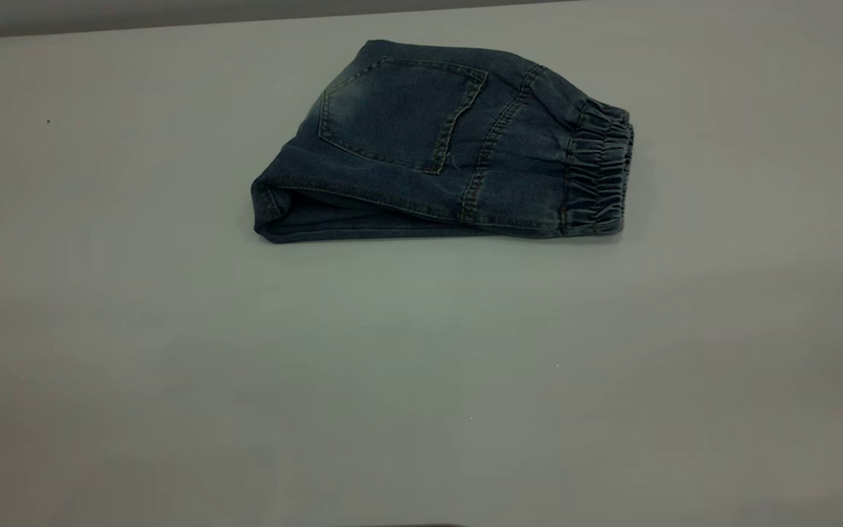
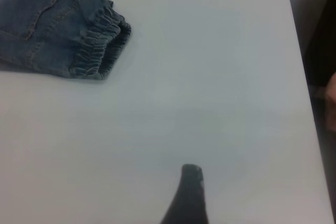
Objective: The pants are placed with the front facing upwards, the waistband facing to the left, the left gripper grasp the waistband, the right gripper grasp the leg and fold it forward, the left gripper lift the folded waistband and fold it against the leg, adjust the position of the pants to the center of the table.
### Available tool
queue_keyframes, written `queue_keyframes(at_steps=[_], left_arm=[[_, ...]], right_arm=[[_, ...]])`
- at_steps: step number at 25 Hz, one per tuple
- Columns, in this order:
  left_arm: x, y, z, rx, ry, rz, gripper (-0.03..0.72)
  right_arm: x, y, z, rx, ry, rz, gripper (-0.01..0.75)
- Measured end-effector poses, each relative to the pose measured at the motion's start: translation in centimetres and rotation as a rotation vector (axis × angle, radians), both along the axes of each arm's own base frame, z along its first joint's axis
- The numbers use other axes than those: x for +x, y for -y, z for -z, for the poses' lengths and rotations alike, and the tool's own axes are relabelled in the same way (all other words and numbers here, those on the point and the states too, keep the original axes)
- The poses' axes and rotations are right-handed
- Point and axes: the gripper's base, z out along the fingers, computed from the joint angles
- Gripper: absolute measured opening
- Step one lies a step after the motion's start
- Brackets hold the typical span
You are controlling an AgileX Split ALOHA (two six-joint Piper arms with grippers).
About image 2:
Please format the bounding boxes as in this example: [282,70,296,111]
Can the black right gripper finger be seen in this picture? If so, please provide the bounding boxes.
[159,164,211,224]

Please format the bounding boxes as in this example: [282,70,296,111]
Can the blue denim jeans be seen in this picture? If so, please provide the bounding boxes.
[0,0,132,80]

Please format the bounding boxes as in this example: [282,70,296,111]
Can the bare person hand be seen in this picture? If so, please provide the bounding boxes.
[324,73,336,131]

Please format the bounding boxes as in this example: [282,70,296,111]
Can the person in black clothing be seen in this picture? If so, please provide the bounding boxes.
[301,0,336,88]

